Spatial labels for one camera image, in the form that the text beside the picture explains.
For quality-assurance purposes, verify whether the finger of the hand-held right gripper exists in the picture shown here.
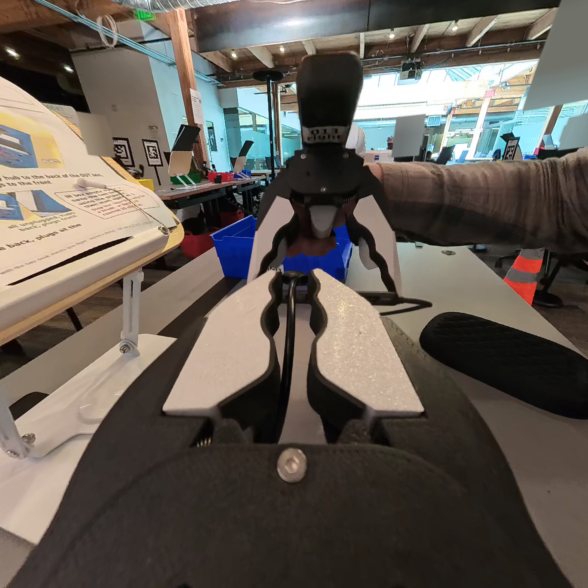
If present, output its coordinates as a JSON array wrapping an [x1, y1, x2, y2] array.
[[348, 193, 403, 296], [246, 193, 296, 283]]

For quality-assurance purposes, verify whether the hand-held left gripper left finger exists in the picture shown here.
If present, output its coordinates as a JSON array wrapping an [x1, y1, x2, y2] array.
[[163, 269, 281, 443]]

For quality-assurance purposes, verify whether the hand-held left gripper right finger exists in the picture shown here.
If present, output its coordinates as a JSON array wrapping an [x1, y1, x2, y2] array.
[[306, 268, 426, 443]]

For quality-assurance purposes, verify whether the blue plastic bin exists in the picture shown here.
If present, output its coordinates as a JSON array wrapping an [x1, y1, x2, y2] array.
[[211, 213, 355, 284]]

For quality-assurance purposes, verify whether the slim hub black cable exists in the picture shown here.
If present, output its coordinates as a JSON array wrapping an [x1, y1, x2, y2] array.
[[356, 291, 433, 316]]

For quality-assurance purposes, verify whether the blue usb cable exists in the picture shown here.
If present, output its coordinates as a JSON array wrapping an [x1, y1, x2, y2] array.
[[276, 273, 301, 437]]

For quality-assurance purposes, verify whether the person's right hand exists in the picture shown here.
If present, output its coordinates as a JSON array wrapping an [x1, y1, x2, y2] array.
[[283, 198, 352, 260]]

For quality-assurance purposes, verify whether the black pole stand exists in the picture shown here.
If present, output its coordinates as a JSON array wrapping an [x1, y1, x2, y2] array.
[[252, 68, 287, 186]]

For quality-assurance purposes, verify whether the red plastic bin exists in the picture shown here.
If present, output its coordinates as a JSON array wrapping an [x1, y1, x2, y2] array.
[[179, 232, 215, 261]]

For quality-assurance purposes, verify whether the wooden work table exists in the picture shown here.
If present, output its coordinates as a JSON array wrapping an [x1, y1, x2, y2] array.
[[155, 175, 269, 232]]

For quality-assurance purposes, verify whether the black wrist rest pad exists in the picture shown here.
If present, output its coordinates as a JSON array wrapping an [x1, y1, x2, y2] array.
[[419, 312, 588, 420]]

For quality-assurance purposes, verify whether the wooden column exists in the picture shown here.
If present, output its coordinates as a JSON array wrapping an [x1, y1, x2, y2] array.
[[166, 8, 210, 172]]

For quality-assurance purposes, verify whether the white stand base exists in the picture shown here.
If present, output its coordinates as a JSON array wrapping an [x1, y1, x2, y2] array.
[[0, 269, 177, 545]]

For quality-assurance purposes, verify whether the printed instruction sheet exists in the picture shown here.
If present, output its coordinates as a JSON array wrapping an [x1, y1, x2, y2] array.
[[0, 77, 181, 287]]

